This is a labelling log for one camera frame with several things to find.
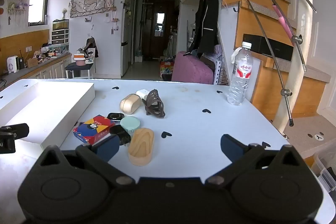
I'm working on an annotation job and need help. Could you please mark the red and blue card box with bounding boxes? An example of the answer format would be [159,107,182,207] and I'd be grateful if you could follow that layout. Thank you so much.
[73,114,116,145]

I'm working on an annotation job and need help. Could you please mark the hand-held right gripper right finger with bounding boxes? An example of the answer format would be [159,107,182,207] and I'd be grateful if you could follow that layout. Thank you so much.
[205,134,306,188]

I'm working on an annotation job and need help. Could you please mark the pink lunch box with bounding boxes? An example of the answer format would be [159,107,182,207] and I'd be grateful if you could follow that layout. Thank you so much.
[73,54,86,66]

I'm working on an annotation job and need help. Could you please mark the white rectangular tray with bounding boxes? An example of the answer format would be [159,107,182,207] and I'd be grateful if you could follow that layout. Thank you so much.
[0,81,95,150]

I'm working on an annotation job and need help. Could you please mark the patterned wall cloth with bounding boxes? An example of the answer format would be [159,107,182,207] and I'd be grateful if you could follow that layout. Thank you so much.
[70,0,116,19]

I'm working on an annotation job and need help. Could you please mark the brown hair claw clip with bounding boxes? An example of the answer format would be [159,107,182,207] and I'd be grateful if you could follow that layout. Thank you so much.
[142,89,166,118]

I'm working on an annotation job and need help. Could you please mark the white stool with blue top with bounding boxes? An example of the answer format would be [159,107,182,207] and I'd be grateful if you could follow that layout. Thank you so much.
[65,63,94,79]

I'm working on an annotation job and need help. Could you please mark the clear plastic water bottle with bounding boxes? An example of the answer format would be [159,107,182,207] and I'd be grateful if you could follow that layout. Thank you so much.
[227,42,253,106]

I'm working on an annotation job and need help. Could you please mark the beige oval case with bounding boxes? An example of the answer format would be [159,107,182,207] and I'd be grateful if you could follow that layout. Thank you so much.
[120,93,142,115]

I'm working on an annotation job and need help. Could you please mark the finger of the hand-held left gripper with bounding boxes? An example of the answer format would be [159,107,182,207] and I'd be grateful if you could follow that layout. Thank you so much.
[0,123,29,139]

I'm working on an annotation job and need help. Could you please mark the oval wooden block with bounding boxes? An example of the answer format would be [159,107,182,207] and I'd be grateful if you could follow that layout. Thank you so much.
[128,128,155,167]

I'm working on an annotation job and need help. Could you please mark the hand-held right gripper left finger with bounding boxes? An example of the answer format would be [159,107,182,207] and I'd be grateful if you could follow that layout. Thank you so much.
[35,134,136,189]

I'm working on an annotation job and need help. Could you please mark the colourful box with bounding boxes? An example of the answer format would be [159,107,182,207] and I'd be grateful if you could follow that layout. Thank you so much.
[160,61,175,80]

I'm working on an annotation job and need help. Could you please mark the white cloth strip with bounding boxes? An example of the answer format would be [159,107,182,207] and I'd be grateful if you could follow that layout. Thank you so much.
[231,47,242,64]

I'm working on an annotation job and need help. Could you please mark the white charger plug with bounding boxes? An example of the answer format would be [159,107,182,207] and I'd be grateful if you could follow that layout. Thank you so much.
[136,89,151,100]

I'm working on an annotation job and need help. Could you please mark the clear plastic storage bin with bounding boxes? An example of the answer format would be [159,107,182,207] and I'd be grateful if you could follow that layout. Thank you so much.
[311,147,336,193]

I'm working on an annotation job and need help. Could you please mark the small cardboard box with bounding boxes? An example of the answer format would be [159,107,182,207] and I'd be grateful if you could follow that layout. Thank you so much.
[26,57,40,68]

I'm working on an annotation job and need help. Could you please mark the kitchen counter with cabinets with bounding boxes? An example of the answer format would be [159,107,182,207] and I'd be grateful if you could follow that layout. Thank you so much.
[0,52,72,88]

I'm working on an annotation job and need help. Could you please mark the dark wooden door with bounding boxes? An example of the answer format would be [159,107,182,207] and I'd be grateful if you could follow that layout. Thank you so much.
[144,0,175,61]

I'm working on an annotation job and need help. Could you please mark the window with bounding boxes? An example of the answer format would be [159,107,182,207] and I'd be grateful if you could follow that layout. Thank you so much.
[28,0,49,26]

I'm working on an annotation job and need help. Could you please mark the black charger plug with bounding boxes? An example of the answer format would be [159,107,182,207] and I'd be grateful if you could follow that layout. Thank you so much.
[110,124,131,146]

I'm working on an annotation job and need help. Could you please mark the small white heater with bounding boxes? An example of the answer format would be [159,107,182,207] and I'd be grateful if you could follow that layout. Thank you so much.
[7,56,19,74]

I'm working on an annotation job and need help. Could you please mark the wooden staircase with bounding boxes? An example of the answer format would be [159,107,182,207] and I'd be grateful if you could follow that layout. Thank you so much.
[213,0,332,122]

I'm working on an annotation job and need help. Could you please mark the white wall rack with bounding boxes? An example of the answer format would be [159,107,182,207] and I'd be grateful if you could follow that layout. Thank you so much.
[5,0,28,28]

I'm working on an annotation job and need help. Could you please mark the black hanging jacket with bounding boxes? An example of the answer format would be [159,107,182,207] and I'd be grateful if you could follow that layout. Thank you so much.
[188,0,221,58]

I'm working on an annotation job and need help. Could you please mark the glass fish tank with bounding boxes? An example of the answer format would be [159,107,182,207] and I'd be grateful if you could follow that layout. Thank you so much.
[52,19,70,31]

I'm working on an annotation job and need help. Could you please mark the white perforated shelf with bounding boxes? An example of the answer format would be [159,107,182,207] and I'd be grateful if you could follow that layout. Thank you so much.
[202,52,232,86]

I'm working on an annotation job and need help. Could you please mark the pink sofa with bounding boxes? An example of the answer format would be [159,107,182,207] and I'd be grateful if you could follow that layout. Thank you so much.
[172,51,214,85]

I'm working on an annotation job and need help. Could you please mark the white pole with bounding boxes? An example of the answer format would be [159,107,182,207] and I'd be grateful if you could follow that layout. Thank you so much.
[274,0,313,134]

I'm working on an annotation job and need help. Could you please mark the grey drawer organizer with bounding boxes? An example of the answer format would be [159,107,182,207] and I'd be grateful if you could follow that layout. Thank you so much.
[51,29,70,45]

